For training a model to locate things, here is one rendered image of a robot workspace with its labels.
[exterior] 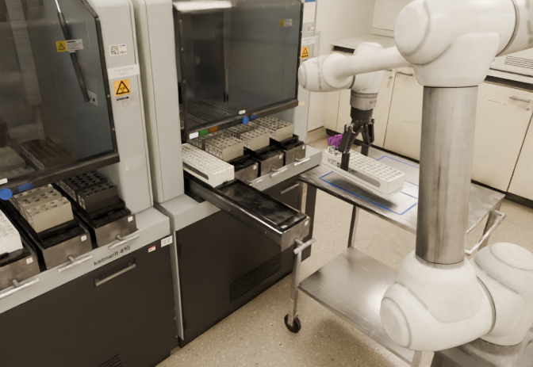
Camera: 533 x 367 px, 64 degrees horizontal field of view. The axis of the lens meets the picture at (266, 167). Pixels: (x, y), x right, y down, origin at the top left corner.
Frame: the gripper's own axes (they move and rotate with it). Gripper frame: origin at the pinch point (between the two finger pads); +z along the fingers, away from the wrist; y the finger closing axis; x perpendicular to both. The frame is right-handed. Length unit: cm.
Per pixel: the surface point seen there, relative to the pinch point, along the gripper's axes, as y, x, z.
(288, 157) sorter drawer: 2.6, 37.2, 13.8
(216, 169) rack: -38.7, 31.2, 4.9
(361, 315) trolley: -2, -15, 63
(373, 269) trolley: 25, 0, 63
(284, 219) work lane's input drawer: -34.4, -1.2, 11.0
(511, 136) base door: 193, 14, 42
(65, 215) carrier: -90, 36, 7
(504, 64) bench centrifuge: 193, 31, -5
